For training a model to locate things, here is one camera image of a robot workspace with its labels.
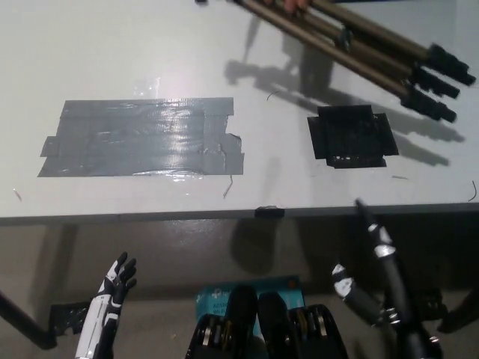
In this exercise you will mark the person hand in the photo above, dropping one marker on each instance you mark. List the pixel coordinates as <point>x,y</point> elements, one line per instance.
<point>295,4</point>

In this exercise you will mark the robot right hand white black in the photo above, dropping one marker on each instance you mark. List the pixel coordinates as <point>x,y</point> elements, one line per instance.
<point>393,276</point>

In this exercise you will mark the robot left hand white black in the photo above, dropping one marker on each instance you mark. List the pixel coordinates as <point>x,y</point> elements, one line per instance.
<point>106,299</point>

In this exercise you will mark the bronze and black camera tripod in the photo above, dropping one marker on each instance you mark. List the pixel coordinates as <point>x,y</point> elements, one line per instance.
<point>378,46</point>

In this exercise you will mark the robot torso black blocks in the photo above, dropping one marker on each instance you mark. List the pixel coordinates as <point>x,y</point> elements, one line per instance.
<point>269,329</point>

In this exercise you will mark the black floor tape patch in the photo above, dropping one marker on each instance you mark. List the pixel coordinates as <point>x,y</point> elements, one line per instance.
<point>430,303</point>
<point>69,318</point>

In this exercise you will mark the black table leg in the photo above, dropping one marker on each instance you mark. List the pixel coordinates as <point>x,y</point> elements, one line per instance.
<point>462,306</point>
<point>26,321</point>

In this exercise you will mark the teal cardboard box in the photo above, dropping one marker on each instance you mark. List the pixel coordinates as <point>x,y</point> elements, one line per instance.
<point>213,299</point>

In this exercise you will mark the small black tape strip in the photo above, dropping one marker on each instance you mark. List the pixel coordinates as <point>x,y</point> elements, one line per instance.
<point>269,212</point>

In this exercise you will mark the clear tape piece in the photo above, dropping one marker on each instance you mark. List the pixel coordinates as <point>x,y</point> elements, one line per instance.
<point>146,85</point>

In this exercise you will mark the grey duct tape patch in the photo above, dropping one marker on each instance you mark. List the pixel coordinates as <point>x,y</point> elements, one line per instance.
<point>142,138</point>

